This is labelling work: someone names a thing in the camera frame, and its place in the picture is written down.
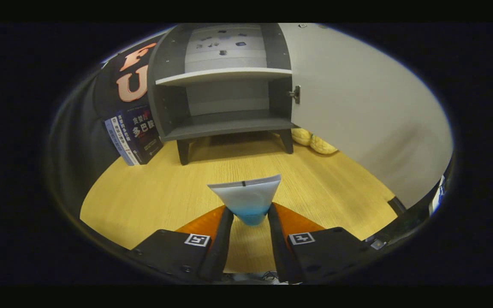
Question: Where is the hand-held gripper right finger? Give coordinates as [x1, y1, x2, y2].
[267, 202, 386, 284]

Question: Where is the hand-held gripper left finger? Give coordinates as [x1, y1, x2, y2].
[127, 205, 235, 283]

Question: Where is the white and blue tube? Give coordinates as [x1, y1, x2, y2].
[207, 174, 282, 226]

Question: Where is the white cabinet door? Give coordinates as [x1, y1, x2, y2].
[279, 24, 454, 210]

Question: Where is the yellow plush toy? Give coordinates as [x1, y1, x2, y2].
[291, 127, 339, 155]

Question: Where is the grey cabinet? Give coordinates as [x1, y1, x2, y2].
[147, 24, 296, 166]

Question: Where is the small black block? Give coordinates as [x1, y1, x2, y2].
[387, 196, 407, 216]

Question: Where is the dark blue book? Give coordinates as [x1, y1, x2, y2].
[116, 106, 164, 165]

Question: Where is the light blue book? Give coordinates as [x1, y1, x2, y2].
[104, 115, 140, 166]

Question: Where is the grey cabinet shelf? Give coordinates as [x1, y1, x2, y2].
[155, 67, 293, 86]

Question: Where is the black backdrop cloth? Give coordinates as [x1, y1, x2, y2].
[45, 32, 166, 219]

